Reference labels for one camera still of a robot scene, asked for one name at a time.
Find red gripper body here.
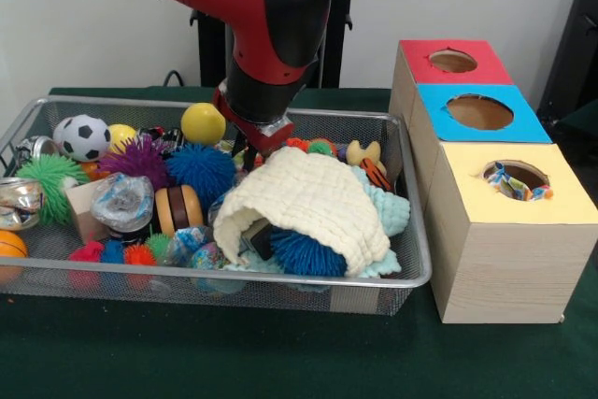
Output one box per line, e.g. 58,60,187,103
212,88,296,157

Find cream yellow cloth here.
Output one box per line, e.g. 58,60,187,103
212,146,392,278

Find light blue cloth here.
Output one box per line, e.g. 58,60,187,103
221,167,412,291

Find colourful knotted cloth toy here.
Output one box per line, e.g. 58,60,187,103
483,161,555,203

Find shallow silver mesh bin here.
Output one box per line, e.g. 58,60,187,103
0,94,431,317

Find wooden box with three holes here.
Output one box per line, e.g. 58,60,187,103
390,38,598,324

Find yellow smiley ball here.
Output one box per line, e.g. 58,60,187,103
180,102,227,146

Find large blue spiky ball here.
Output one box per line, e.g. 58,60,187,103
165,144,237,204

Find wooden burger toy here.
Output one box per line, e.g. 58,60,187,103
153,183,206,237

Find purple spiky monster toy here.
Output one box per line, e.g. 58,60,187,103
98,135,172,190

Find dark blue fuzzy ball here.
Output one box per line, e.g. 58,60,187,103
269,225,349,278

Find black and white soccer ball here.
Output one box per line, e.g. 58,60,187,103
60,113,112,162

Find green spiky ball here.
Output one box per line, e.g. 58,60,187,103
16,153,90,226

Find dark green side table cloth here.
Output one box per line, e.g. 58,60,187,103
536,98,598,157

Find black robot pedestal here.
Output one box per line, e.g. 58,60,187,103
189,0,377,89

